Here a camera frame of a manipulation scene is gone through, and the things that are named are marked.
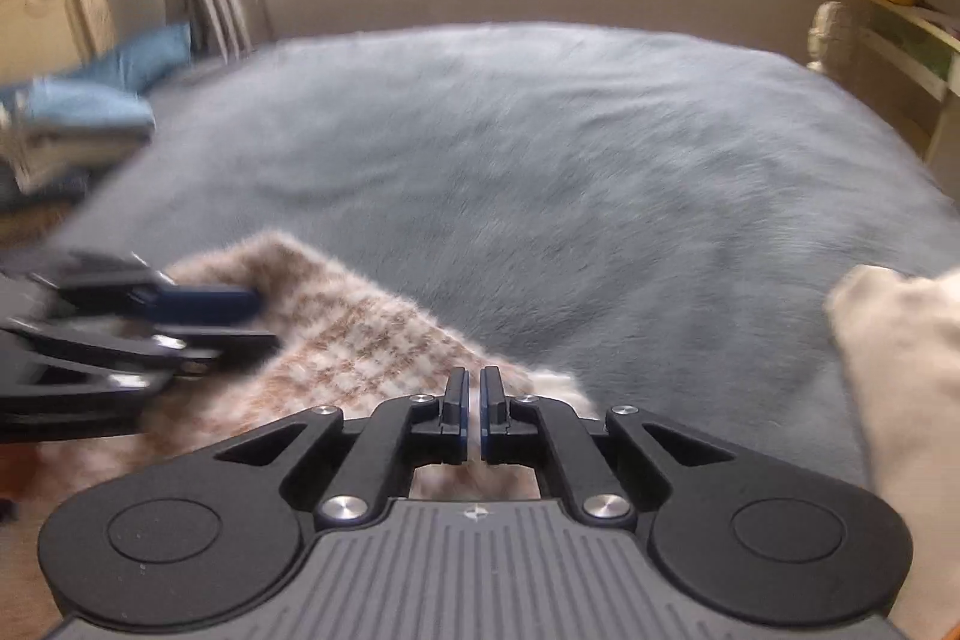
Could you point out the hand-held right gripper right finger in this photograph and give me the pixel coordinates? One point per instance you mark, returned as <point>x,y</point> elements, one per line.
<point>491,415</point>

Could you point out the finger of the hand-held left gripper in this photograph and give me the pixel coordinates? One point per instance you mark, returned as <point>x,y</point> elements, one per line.
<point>225,347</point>
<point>202,304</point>

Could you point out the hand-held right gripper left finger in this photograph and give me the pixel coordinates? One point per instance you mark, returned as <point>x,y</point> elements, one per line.
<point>459,415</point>

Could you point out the beige houndstooth knit coat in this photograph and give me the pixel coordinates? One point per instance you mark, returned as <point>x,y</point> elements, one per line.
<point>337,340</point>

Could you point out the folded white garment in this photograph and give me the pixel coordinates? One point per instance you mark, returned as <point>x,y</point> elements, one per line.
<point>67,156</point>

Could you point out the grey-blue bed blanket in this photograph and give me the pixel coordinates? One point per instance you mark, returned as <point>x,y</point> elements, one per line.
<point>562,175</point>

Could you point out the blue pillow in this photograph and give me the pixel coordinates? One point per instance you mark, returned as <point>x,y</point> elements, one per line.
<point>139,59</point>

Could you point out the beige folded sweater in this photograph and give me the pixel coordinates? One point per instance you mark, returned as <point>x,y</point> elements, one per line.
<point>907,400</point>

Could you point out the white carved bedpost finial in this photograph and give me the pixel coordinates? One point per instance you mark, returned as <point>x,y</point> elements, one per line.
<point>829,36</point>

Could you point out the white and green desk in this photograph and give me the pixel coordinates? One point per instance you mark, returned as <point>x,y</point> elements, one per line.
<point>915,48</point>

